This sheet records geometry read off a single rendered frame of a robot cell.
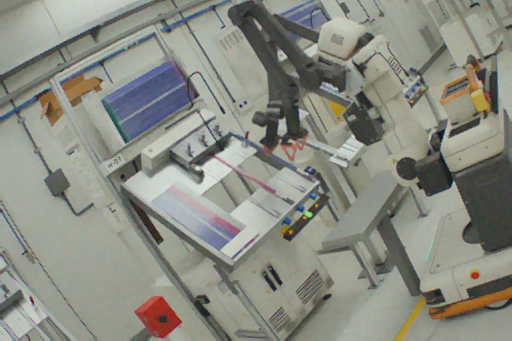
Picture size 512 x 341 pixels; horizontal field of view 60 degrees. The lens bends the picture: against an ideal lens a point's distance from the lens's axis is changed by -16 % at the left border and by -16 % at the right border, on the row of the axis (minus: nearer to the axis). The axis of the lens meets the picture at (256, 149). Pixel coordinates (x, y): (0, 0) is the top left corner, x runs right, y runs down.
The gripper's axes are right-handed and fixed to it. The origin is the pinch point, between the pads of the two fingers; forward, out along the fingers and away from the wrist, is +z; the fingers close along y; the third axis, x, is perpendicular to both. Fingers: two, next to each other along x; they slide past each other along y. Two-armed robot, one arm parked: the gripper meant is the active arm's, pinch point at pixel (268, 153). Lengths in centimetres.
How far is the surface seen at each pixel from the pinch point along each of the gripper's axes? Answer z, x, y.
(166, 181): 10, -30, 42
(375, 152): 50, 22, -101
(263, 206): 10.5, 14.8, 21.7
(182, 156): 3.9, -31.8, 28.0
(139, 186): 10, -37, 54
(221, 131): 3.4, -30.4, 0.2
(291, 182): 10.4, 15.1, -0.6
